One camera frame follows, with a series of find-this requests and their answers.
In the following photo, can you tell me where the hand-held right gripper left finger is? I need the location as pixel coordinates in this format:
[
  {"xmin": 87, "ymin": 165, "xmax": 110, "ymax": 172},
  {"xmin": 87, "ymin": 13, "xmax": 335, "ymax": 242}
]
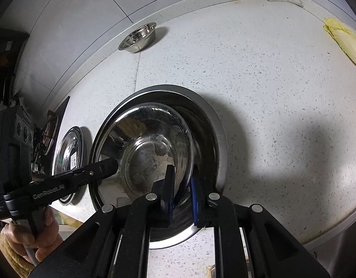
[{"xmin": 29, "ymin": 164, "xmax": 176, "ymax": 278}]

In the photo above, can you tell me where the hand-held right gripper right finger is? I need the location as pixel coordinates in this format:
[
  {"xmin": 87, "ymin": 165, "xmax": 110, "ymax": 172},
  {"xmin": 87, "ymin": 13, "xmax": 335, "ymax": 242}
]
[{"xmin": 190, "ymin": 164, "xmax": 331, "ymax": 278}]

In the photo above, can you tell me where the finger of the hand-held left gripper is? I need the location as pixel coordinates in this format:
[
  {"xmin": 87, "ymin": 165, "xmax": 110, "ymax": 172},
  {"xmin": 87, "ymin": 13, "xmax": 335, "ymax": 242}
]
[{"xmin": 69, "ymin": 157, "xmax": 120, "ymax": 191}]

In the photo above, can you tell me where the small steel bowl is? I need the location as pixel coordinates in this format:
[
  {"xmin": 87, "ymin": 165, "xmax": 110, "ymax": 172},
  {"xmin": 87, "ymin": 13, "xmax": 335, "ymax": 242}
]
[
  {"xmin": 118, "ymin": 22, "xmax": 157, "ymax": 53},
  {"xmin": 92, "ymin": 102, "xmax": 195, "ymax": 209}
]

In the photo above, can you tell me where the large steel plate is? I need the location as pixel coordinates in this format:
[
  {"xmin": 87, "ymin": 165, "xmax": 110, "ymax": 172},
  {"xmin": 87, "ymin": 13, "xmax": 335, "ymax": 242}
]
[{"xmin": 52, "ymin": 126, "xmax": 85, "ymax": 207}]

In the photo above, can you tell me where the large steel bowl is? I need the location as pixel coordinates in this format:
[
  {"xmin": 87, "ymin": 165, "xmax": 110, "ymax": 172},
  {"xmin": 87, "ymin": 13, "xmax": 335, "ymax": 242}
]
[{"xmin": 89, "ymin": 85, "xmax": 229, "ymax": 250}]

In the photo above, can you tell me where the person's left hand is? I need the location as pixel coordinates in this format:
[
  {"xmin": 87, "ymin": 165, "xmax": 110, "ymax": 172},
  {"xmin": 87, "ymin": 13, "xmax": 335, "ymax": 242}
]
[{"xmin": 5, "ymin": 208, "xmax": 64, "ymax": 263}]

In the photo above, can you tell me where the black gas stove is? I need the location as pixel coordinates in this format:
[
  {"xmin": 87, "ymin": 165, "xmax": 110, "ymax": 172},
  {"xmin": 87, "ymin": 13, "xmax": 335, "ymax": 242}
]
[{"xmin": 33, "ymin": 95, "xmax": 71, "ymax": 177}]

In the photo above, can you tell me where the napa cabbage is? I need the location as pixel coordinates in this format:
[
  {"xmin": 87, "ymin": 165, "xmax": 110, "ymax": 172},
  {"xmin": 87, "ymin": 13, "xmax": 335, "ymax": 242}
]
[{"xmin": 323, "ymin": 17, "xmax": 356, "ymax": 70}]

